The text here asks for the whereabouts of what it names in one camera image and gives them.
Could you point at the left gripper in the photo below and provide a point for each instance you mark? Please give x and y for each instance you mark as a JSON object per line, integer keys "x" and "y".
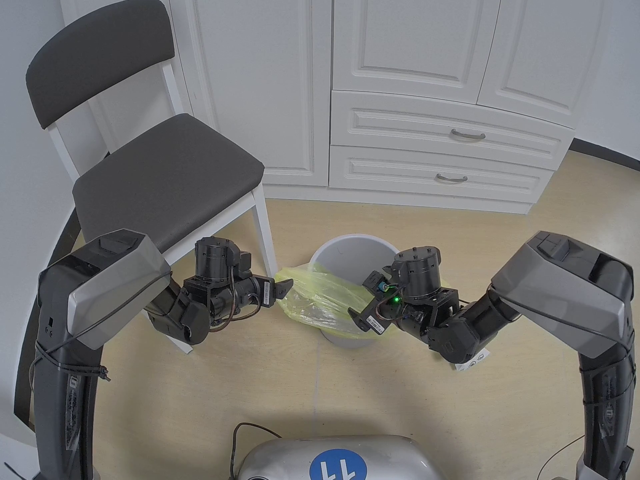
{"x": 247, "y": 293}

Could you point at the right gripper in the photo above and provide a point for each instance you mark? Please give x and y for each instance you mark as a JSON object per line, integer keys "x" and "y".
{"x": 407, "y": 320}

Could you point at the white trash bin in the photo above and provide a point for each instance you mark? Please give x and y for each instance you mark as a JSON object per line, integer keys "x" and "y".
{"x": 345, "y": 253}

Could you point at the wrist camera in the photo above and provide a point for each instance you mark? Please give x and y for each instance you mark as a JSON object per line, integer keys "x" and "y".
{"x": 375, "y": 280}
{"x": 245, "y": 263}

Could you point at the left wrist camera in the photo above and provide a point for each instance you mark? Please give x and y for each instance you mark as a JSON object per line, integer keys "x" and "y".
{"x": 245, "y": 263}

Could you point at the white wardrobe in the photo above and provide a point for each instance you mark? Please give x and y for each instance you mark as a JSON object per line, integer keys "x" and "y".
{"x": 400, "y": 28}

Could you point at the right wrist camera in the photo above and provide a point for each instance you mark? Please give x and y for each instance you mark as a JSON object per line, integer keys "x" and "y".
{"x": 375, "y": 280}

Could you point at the yellow-green plastic bag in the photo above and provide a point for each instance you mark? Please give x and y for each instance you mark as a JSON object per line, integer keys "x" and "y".
{"x": 320, "y": 293}

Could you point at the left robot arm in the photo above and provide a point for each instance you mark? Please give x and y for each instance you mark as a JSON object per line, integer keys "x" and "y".
{"x": 115, "y": 288}

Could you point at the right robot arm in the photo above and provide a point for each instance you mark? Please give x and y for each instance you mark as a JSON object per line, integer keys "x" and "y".
{"x": 550, "y": 278}

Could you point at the white printed wrapper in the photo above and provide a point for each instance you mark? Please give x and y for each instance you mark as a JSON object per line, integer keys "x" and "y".
{"x": 475, "y": 363}

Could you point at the white chair with grey cushions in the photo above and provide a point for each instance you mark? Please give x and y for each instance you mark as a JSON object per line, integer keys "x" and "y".
{"x": 165, "y": 183}

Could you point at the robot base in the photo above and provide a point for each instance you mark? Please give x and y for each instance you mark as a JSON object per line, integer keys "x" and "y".
{"x": 280, "y": 460}

